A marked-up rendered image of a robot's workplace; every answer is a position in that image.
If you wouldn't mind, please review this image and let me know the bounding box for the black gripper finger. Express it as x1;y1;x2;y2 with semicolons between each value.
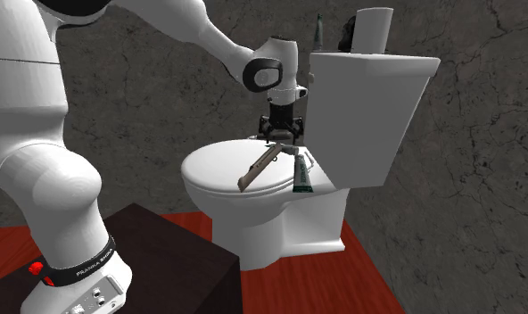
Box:
288;115;306;146
257;114;275;143

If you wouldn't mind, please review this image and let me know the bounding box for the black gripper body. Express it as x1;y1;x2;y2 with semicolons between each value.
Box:
268;100;297;133

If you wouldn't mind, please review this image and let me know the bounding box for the tan flat tube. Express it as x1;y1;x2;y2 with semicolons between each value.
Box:
237;143;287;194

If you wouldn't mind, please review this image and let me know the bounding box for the green and white tube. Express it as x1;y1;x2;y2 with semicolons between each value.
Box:
283;145;315;194

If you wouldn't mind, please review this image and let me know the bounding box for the white toilet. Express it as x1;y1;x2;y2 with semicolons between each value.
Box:
180;51;442;272

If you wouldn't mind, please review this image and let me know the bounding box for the slim green tube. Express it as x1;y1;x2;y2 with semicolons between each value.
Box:
312;12;325;53

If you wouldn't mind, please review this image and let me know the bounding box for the black figure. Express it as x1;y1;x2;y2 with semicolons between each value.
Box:
337;15;358;54

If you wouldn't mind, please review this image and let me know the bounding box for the white cylinder roll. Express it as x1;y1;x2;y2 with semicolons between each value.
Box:
350;6;395;55

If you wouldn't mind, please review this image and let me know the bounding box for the dark brown robot stand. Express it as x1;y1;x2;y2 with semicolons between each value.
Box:
0;202;243;314

